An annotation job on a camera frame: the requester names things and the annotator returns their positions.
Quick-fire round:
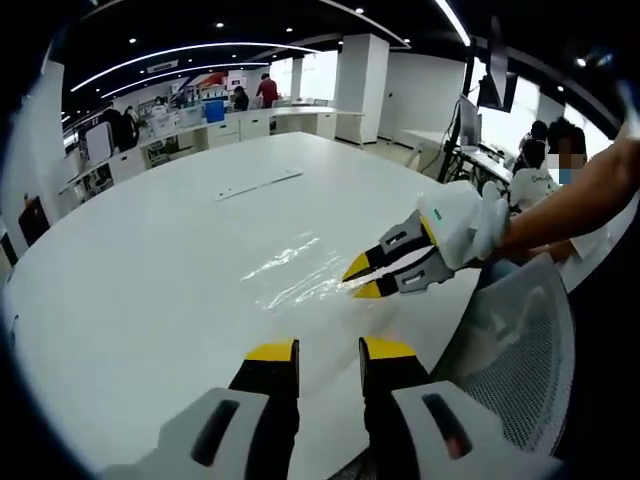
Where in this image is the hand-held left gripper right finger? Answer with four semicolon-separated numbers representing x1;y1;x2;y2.
358;335;511;480

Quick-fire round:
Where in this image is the desk monitor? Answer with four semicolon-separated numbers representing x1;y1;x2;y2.
456;94;484;147

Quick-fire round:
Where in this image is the hanging black screen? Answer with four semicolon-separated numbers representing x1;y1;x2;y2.
474;19;519;114

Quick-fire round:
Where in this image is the person's right hand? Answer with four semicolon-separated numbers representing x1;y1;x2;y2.
472;180;514;261

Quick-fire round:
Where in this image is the long white office desk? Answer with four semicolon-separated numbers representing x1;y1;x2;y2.
59;104;366;197

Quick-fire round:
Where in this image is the white mesh office chair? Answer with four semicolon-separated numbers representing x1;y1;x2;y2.
344;252;577;480

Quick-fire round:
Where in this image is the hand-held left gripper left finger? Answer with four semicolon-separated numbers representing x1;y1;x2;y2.
154;338;301;480

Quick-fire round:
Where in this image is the black chair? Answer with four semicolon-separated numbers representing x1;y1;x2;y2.
17;195;52;247

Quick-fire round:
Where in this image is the clear plastic food packaging bag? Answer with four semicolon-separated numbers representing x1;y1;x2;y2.
239;232;384;312

